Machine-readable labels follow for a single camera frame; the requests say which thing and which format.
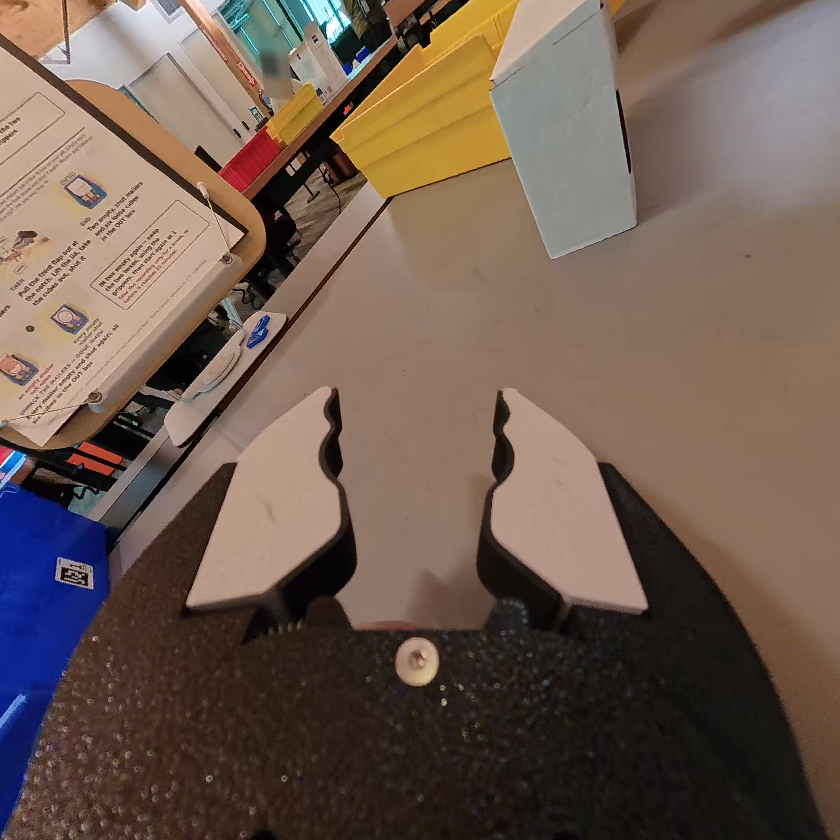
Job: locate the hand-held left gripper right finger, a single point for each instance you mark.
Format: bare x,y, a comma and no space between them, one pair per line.
558,518

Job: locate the white cardboard box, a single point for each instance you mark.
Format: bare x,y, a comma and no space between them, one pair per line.
564,164

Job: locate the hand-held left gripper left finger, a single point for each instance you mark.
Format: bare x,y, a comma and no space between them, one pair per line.
275,518

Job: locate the white oval puck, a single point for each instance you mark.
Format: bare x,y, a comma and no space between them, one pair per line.
220,371

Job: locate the blue plastic clip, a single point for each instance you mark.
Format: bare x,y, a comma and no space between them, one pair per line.
257,334

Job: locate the small yellow plastic bin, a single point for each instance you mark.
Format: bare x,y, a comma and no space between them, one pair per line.
295,118

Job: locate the red plastic bin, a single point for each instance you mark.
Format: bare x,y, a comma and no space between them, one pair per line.
253,157

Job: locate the blue plastic bin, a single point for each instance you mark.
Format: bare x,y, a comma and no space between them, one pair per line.
33,623

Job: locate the long table with brown edge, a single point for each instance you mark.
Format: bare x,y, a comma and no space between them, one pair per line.
354,92

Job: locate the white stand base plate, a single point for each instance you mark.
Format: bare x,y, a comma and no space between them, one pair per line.
190,420

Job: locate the white printed carton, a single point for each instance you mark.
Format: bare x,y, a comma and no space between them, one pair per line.
321,59

